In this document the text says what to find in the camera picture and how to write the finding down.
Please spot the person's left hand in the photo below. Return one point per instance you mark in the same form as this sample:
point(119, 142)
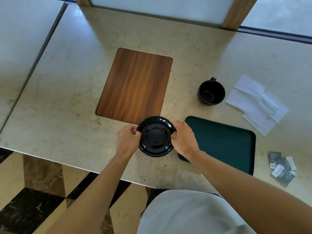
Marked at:
point(125, 142)

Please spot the person's right hand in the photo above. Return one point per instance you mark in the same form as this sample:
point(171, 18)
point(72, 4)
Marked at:
point(184, 143)

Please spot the person's right thumb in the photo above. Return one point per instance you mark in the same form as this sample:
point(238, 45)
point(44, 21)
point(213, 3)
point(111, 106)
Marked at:
point(174, 138)

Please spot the person's left thumb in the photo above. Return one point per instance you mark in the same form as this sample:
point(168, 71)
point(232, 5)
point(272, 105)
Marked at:
point(137, 136)

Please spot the black saucer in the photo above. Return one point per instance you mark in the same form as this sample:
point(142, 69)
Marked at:
point(156, 136)

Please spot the person's right forearm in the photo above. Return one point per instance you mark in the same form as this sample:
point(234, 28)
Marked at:
point(246, 192)

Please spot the person's left forearm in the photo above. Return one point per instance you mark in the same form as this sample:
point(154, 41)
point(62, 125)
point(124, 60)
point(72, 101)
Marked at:
point(92, 199)

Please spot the wooden inlay panel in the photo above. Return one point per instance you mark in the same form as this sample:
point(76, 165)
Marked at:
point(135, 86)

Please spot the dark green tray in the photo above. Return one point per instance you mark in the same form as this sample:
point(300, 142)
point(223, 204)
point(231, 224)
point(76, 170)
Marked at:
point(224, 143)

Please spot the black cup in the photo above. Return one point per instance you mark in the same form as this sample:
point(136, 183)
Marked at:
point(211, 92)

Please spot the white shirt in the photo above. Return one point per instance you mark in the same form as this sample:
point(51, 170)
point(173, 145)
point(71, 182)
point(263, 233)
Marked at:
point(185, 214)

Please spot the white paper napkin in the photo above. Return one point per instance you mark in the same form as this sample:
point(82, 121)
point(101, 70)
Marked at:
point(265, 114)
point(243, 93)

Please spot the dark sachet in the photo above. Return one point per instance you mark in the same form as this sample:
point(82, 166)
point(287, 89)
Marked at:
point(284, 163)
point(273, 157)
point(287, 178)

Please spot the white sachet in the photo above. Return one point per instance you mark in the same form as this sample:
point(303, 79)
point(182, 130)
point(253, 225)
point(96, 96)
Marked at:
point(277, 171)
point(291, 163)

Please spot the wooden post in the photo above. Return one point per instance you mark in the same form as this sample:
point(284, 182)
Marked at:
point(82, 1)
point(238, 13)

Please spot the dark window rail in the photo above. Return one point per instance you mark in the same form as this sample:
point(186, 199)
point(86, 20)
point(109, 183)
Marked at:
point(275, 34)

